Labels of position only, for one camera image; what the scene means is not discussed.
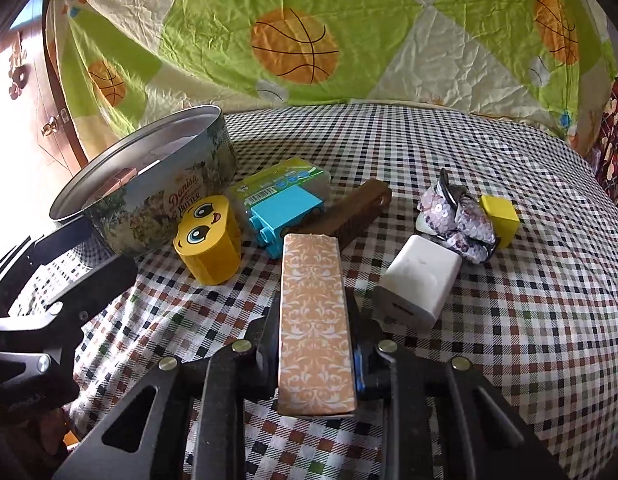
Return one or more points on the round metal cookie tin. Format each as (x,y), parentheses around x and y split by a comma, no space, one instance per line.
(154,210)

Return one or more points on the brown rectangular bar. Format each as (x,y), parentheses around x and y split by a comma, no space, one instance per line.
(356,207)

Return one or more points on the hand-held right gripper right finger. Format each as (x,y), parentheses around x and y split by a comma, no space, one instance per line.
(368,375)

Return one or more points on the orange patterned box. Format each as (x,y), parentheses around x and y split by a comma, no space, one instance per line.
(314,320)

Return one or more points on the brass door knob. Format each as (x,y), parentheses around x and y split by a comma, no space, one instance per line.
(50,126)

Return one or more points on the red patterned cloth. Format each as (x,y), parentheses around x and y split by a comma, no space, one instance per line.
(614,145)

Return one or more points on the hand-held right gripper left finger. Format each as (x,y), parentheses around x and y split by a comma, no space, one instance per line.
(265,360)

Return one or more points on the checkered tablecloth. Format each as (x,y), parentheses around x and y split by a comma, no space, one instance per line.
(514,320)

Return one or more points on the wooden door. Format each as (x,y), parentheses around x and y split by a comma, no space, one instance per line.
(44,90)

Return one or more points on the yellow face toy block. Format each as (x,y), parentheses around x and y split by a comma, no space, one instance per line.
(206,240)

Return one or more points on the hanging door ornament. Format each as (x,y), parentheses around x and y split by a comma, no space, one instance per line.
(16,75)

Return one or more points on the blue toy truck block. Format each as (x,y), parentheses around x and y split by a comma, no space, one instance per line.
(284,220)

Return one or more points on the silver sequin pouch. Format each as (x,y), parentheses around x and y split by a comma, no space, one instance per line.
(456,222)

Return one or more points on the basketball print bed sheet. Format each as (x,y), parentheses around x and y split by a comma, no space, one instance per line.
(339,20)

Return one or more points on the clear box with green lid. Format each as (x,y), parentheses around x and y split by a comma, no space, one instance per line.
(284,177)

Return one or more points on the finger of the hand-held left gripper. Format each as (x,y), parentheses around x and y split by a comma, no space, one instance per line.
(101,280)
(64,232)

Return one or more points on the white charger adapter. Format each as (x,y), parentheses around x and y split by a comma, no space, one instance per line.
(421,280)

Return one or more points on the yellow cube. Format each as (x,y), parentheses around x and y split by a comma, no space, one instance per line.
(501,220)

